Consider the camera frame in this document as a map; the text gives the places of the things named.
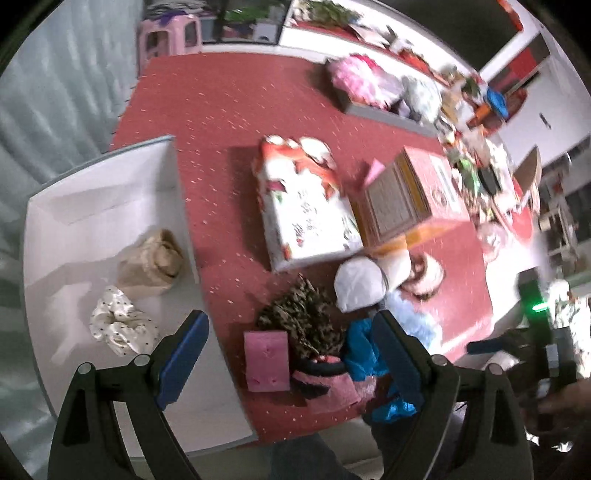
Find beige crumpled cloth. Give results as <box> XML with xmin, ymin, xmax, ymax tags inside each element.
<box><xmin>115</xmin><ymin>228</ymin><xmax>186</xmax><ymax>297</ymax></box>

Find leopard print scarf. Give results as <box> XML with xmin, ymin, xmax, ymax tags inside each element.
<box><xmin>257</xmin><ymin>273</ymin><xmax>345</xmax><ymax>360</ymax></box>

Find light pink fluffy yarn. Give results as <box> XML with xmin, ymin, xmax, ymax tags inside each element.
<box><xmin>329</xmin><ymin>58</ymin><xmax>397</xmax><ymax>106</ymax></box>

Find light blue cloth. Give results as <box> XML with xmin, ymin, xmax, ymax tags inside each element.
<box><xmin>385</xmin><ymin>290</ymin><xmax>443</xmax><ymax>350</ymax></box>

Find white cap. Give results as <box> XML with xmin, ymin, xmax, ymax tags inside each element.
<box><xmin>334</xmin><ymin>257</ymin><xmax>387</xmax><ymax>313</ymax></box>

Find green plant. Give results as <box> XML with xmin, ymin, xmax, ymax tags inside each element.
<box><xmin>300</xmin><ymin>0</ymin><xmax>362</xmax><ymax>29</ymax></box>

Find white storage box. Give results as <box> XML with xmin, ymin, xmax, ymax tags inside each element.
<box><xmin>23</xmin><ymin>135</ymin><xmax>256</xmax><ymax>459</ymax></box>

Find grey green fluffy yarn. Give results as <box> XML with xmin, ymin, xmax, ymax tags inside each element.
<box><xmin>401</xmin><ymin>75</ymin><xmax>444</xmax><ymax>124</ymax></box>

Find pink sponge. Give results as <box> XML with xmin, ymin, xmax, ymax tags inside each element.
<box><xmin>244</xmin><ymin>331</ymin><xmax>291</xmax><ymax>393</ymax></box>
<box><xmin>361</xmin><ymin>158</ymin><xmax>387</xmax><ymax>186</ymax></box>

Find white polka dot cloth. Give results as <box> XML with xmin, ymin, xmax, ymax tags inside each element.
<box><xmin>89</xmin><ymin>285</ymin><xmax>160</xmax><ymax>357</ymax></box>

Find floral printed clothing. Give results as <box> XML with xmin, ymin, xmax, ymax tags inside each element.
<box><xmin>549</xmin><ymin>278</ymin><xmax>591</xmax><ymax>370</ymax></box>

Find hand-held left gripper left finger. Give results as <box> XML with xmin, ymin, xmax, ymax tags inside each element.
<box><xmin>48</xmin><ymin>310</ymin><xmax>211</xmax><ymax>480</ymax></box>

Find person's dark trousers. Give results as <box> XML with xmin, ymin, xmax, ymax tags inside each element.
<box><xmin>270</xmin><ymin>431</ymin><xmax>385</xmax><ymax>480</ymax></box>

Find pink plastic stool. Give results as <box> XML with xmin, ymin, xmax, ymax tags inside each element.
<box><xmin>139</xmin><ymin>14</ymin><xmax>203</xmax><ymax>75</ymax></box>

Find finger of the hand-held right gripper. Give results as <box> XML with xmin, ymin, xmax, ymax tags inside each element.
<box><xmin>466</xmin><ymin>338</ymin><xmax>522</xmax><ymax>357</ymax></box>

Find orange pink gift box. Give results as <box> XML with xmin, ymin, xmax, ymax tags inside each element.
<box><xmin>348</xmin><ymin>147</ymin><xmax>472</xmax><ymax>256</ymax></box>

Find white red display counter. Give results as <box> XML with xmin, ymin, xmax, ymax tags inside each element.
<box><xmin>278</xmin><ymin>0</ymin><xmax>465</xmax><ymax>81</ymax></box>

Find pile of assorted small goods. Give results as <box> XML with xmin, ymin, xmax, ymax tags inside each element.
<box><xmin>436</xmin><ymin>65</ymin><xmax>541</xmax><ymax>261</ymax></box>

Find red speckled mat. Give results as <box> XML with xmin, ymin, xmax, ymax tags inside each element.
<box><xmin>108</xmin><ymin>52</ymin><xmax>536</xmax><ymax>445</ymax></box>

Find pink black knit item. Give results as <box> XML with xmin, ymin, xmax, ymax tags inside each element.
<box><xmin>291</xmin><ymin>354</ymin><xmax>362</xmax><ymax>411</ymax></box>

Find glass front cabinet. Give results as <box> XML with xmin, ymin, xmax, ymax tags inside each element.
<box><xmin>202</xmin><ymin>0</ymin><xmax>288</xmax><ymax>45</ymax></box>

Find brown white plush item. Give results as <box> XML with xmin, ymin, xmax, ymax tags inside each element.
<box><xmin>379</xmin><ymin>251</ymin><xmax>446</xmax><ymax>301</ymax></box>

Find grey tray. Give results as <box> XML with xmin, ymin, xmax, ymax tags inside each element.
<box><xmin>327</xmin><ymin>59</ymin><xmax>439</xmax><ymax>139</ymax></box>

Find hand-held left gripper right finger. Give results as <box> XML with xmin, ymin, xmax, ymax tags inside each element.
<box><xmin>372</xmin><ymin>310</ymin><xmax>539</xmax><ymax>480</ymax></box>

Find person's right hand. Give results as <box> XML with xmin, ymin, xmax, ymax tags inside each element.
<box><xmin>524</xmin><ymin>382</ymin><xmax>588</xmax><ymax>450</ymax></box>

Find flower printed tissue pack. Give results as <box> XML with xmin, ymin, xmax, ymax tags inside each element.
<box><xmin>252</xmin><ymin>135</ymin><xmax>365</xmax><ymax>274</ymax></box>

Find stack of folded cloths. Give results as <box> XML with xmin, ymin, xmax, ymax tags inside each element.
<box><xmin>147</xmin><ymin>0</ymin><xmax>209</xmax><ymax>17</ymax></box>

